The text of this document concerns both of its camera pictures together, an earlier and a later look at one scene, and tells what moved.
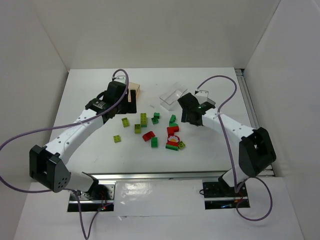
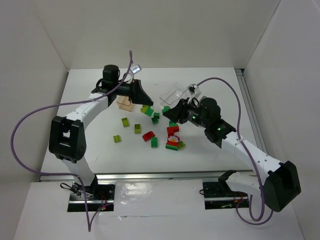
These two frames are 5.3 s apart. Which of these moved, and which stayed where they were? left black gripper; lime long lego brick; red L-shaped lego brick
Moved: left black gripper; lime long lego brick
Stayed: red L-shaped lego brick
